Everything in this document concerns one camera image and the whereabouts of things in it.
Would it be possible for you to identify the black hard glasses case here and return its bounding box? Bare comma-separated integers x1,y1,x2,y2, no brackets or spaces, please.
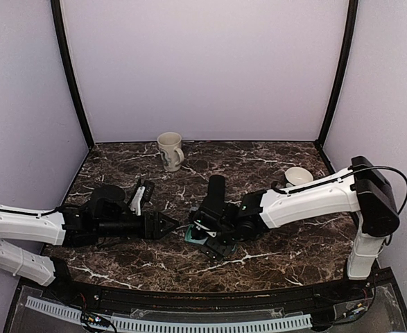
207,175,225,204

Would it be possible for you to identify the white and green bowl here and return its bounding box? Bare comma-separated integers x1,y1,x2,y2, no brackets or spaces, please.
284,166,313,187

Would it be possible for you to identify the right black frame post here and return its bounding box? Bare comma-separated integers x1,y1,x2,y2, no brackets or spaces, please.
315,0,358,148

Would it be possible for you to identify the black frame post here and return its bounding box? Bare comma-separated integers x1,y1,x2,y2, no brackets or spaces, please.
315,0,358,148
50,0,94,150

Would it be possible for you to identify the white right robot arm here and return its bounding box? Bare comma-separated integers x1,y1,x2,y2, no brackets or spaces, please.
185,156,403,301

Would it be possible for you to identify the cream ceramic mug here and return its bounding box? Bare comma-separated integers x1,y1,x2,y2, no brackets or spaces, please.
157,132,184,172

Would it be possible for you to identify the blue textured glasses case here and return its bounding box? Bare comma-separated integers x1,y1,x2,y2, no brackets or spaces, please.
184,225,236,261

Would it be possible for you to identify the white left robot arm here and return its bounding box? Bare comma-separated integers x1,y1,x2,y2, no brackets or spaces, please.
0,181,179,302

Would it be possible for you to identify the white slotted cable duct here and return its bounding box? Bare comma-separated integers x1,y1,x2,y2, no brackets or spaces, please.
25,296,312,332

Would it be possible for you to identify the left black frame post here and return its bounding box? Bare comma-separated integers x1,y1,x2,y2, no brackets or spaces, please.
50,0,94,150

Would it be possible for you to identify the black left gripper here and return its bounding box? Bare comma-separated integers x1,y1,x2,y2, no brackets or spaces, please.
96,211,179,240

